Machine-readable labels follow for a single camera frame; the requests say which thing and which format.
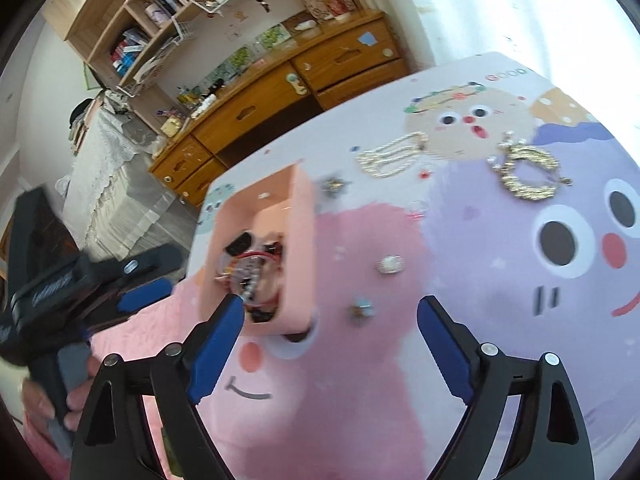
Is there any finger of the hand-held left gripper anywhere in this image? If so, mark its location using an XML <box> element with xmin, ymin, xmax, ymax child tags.
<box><xmin>100</xmin><ymin>243</ymin><xmax>184</xmax><ymax>291</ymax></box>
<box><xmin>80</xmin><ymin>279</ymin><xmax>173</xmax><ymax>341</ymax></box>

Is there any red bangle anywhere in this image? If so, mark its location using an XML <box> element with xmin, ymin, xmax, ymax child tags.
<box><xmin>216</xmin><ymin>252</ymin><xmax>287</xmax><ymax>318</ymax></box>

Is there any cartoon printed table mat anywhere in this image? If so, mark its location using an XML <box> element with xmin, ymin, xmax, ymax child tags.
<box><xmin>30</xmin><ymin>51</ymin><xmax>640</xmax><ymax>480</ymax></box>

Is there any person's left hand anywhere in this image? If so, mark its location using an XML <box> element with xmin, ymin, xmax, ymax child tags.
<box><xmin>22</xmin><ymin>352</ymin><xmax>101</xmax><ymax>433</ymax></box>

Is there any white wire rack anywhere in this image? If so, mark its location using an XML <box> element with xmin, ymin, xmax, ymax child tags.
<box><xmin>116</xmin><ymin>20</ymin><xmax>197</xmax><ymax>98</ymax></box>

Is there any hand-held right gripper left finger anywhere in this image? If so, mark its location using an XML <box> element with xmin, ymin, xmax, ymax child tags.
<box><xmin>69</xmin><ymin>292</ymin><xmax>246</xmax><ymax>480</ymax></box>

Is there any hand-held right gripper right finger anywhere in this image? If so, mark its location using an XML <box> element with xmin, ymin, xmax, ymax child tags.
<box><xmin>416</xmin><ymin>295</ymin><xmax>596</xmax><ymax>480</ymax></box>

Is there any pearl necklace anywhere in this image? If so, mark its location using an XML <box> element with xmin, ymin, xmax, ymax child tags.
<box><xmin>357</xmin><ymin>132</ymin><xmax>429</xmax><ymax>178</ymax></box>

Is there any bed with white lace cover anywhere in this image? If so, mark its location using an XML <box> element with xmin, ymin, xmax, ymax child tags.
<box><xmin>54</xmin><ymin>87</ymin><xmax>201</xmax><ymax>261</ymax></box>

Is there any black hair clip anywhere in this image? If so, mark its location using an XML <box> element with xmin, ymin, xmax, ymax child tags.
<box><xmin>223</xmin><ymin>232</ymin><xmax>254</xmax><ymax>257</ymax></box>

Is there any red patterned storage box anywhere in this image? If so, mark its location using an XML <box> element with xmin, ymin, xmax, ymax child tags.
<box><xmin>300</xmin><ymin>0</ymin><xmax>358</xmax><ymax>23</ymax></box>

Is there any wooden desk with drawers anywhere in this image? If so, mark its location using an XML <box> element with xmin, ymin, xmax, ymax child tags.
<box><xmin>148</xmin><ymin>10</ymin><xmax>411</xmax><ymax>208</ymax></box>

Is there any pearl bracelet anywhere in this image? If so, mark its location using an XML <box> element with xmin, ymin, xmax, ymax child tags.
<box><xmin>239</xmin><ymin>270</ymin><xmax>263</xmax><ymax>306</ymax></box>

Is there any pink jewelry box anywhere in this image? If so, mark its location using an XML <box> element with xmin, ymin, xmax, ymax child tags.
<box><xmin>199</xmin><ymin>165</ymin><xmax>317</xmax><ymax>337</ymax></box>

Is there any gold chain necklace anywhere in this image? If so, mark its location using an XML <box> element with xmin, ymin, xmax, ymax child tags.
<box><xmin>487</xmin><ymin>131</ymin><xmax>573</xmax><ymax>204</ymax></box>

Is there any wooden bookshelf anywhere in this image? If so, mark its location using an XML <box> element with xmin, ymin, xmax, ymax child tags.
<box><xmin>42</xmin><ymin>0</ymin><xmax>241</xmax><ymax>93</ymax></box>

